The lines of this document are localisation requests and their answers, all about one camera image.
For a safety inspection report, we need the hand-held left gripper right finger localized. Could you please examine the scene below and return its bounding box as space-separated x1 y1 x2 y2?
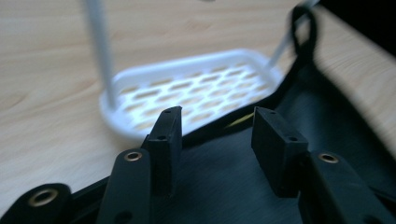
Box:
250 105 310 199

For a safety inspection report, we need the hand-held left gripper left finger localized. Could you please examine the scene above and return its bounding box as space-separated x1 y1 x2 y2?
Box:
141 105 184 198

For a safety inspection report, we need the white rack with handle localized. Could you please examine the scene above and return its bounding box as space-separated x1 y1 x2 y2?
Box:
83 0 321 144

